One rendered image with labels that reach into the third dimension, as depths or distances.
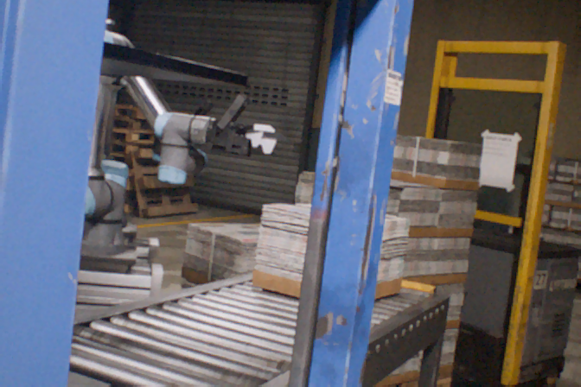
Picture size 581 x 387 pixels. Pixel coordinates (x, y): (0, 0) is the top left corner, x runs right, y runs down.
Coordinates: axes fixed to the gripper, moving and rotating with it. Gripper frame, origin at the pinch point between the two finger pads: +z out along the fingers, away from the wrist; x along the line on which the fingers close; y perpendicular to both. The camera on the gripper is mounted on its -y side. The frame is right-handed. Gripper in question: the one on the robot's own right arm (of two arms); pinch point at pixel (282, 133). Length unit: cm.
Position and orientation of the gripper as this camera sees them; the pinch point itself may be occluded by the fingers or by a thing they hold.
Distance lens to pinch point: 202.7
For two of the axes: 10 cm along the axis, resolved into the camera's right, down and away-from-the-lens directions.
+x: -2.2, -1.1, -9.7
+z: 9.6, 1.4, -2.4
